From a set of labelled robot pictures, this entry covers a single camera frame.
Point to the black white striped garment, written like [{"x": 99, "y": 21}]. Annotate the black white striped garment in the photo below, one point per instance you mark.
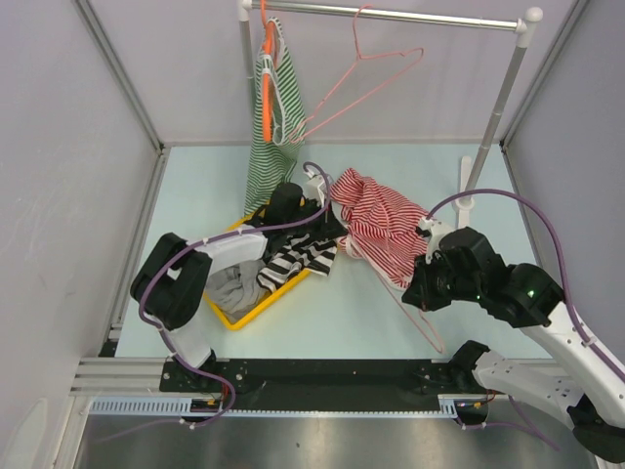
[{"x": 312, "y": 247}]

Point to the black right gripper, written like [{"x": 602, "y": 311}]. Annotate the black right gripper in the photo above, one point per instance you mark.
[{"x": 419, "y": 292}]

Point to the orange plastic hanger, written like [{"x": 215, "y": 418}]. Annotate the orange plastic hanger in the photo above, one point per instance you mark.
[{"x": 270, "y": 52}]

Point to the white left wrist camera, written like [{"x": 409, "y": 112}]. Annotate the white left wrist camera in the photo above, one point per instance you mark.
[{"x": 315, "y": 188}]

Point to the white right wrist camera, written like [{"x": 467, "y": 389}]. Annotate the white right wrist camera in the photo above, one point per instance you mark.
[{"x": 432, "y": 230}]

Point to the white slotted cable duct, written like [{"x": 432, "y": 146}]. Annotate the white slotted cable duct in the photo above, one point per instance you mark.
[{"x": 441, "y": 406}]

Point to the grey garment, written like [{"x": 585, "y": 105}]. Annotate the grey garment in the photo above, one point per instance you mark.
[{"x": 235, "y": 290}]

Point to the yellow plastic basket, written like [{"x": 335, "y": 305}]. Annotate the yellow plastic basket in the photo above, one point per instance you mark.
[{"x": 254, "y": 308}]

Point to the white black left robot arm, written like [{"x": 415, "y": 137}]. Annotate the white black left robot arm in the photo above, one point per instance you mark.
[{"x": 171, "y": 282}]

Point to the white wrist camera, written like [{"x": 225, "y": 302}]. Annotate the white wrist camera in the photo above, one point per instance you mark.
[
  {"x": 315, "y": 188},
  {"x": 432, "y": 230}
]

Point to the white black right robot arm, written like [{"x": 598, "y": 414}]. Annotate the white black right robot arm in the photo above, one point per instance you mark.
[{"x": 589, "y": 398}]

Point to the red white striped tank top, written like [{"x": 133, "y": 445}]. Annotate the red white striped tank top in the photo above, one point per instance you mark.
[{"x": 381, "y": 225}]

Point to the green white striped tank top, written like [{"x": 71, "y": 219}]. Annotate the green white striped tank top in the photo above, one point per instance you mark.
[{"x": 273, "y": 163}]

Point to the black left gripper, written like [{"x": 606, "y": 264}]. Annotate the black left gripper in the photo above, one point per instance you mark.
[{"x": 310, "y": 203}]

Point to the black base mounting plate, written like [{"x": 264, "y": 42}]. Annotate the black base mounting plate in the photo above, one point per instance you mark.
[{"x": 346, "y": 381}]

